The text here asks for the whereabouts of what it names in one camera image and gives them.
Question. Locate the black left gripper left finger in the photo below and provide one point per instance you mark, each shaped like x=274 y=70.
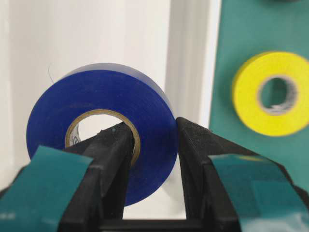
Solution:
x=70 y=190

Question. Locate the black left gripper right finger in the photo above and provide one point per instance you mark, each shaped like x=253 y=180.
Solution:
x=232 y=189

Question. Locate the white plastic tray case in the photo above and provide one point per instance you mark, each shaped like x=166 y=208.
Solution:
x=173 y=42

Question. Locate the green table cloth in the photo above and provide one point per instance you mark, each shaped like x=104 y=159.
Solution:
x=249 y=28

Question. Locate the yellow tape roll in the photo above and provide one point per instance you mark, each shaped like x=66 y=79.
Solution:
x=270 y=93

